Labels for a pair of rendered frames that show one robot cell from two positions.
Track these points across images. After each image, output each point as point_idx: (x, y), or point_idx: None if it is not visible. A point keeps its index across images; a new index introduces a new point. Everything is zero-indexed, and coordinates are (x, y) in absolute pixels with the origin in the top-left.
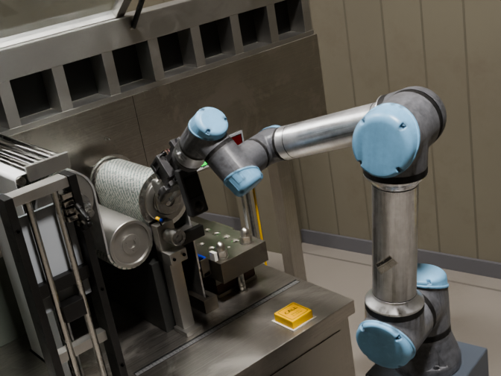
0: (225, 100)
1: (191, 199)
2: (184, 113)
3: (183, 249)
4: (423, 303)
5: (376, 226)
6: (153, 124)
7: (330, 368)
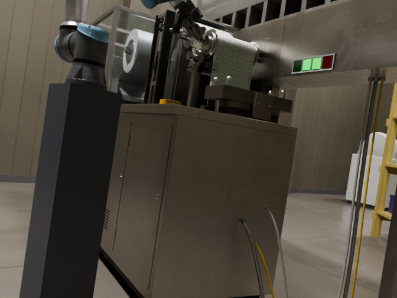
0: (332, 28)
1: (173, 25)
2: (306, 32)
3: (191, 64)
4: (62, 23)
5: None
6: (289, 37)
7: (163, 146)
